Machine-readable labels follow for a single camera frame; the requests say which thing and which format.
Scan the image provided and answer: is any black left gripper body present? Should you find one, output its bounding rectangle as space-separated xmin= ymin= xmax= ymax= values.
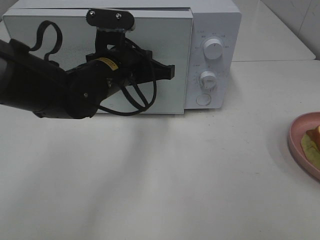
xmin=67 ymin=28 xmax=153 ymax=98

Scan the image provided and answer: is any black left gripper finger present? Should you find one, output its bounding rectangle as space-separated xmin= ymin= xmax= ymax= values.
xmin=151 ymin=59 xmax=175 ymax=81

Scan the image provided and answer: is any white microwave door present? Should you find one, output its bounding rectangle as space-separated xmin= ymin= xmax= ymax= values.
xmin=2 ymin=8 xmax=193 ymax=114

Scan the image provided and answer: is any white microwave knob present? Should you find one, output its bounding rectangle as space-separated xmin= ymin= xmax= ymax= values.
xmin=202 ymin=36 xmax=224 ymax=60
xmin=199 ymin=71 xmax=217 ymax=90

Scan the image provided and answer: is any round microwave door button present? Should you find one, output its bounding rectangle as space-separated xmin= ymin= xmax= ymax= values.
xmin=196 ymin=93 xmax=212 ymax=106

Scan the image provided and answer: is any pink round plate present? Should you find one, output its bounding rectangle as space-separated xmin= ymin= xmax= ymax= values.
xmin=287 ymin=111 xmax=320 ymax=182

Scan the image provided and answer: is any white bread sandwich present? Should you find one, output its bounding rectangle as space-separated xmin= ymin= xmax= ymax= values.
xmin=306 ymin=125 xmax=320 ymax=147

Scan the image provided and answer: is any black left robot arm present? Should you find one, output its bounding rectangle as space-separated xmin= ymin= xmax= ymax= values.
xmin=0 ymin=30 xmax=175 ymax=119

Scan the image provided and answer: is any white microwave oven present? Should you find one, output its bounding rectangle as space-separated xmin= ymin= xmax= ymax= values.
xmin=1 ymin=0 xmax=242 ymax=114

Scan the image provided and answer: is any green lettuce leaf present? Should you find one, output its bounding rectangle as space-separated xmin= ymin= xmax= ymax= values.
xmin=300 ymin=133 xmax=320 ymax=166

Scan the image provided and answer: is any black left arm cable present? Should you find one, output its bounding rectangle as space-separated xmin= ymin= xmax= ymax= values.
xmin=29 ymin=21 xmax=158 ymax=117

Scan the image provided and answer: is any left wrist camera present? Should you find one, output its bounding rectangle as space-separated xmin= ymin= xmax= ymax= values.
xmin=85 ymin=8 xmax=135 ymax=31

